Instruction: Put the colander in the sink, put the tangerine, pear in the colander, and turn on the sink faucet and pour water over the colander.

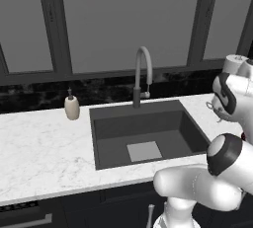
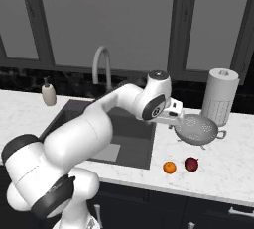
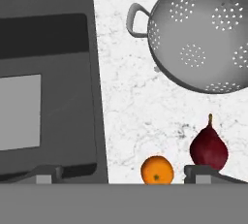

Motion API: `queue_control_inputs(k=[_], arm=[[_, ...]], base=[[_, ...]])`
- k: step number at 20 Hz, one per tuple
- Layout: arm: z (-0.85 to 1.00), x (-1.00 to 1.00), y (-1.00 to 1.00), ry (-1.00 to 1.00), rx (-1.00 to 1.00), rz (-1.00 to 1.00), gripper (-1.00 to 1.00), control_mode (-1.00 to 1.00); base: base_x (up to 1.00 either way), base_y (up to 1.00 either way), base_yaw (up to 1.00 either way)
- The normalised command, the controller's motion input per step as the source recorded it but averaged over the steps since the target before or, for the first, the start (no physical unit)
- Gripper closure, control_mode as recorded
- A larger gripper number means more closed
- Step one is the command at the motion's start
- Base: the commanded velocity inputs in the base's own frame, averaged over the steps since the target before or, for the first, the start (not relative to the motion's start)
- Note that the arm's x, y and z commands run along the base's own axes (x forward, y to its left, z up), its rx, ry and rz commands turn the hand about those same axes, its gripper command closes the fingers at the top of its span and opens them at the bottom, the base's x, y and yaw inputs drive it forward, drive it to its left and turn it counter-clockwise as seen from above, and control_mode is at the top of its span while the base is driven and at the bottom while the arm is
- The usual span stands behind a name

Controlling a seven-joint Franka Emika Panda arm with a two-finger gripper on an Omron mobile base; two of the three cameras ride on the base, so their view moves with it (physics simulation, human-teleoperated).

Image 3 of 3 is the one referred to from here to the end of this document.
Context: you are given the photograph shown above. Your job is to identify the dark red pear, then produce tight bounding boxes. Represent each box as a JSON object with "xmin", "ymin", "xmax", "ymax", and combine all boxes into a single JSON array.
[{"xmin": 189, "ymin": 113, "xmax": 230, "ymax": 172}]

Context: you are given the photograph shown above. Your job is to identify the orange tangerine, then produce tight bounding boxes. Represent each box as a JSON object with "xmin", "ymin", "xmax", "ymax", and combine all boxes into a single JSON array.
[{"xmin": 139, "ymin": 155, "xmax": 175, "ymax": 185}]

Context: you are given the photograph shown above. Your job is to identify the grey steel sink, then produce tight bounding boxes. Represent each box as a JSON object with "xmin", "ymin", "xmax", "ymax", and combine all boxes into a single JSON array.
[{"xmin": 0, "ymin": 0, "xmax": 109, "ymax": 184}]

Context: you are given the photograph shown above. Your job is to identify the grey metal colander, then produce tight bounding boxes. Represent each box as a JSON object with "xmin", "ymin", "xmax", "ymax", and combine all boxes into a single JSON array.
[{"xmin": 125, "ymin": 0, "xmax": 248, "ymax": 95}]

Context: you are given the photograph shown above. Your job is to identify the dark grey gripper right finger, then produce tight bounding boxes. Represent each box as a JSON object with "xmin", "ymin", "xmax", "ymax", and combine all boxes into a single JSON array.
[{"xmin": 183, "ymin": 165, "xmax": 248, "ymax": 185}]

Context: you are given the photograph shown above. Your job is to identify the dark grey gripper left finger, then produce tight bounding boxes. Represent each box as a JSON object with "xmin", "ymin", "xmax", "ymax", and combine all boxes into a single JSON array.
[{"xmin": 7, "ymin": 164, "xmax": 65, "ymax": 185}]

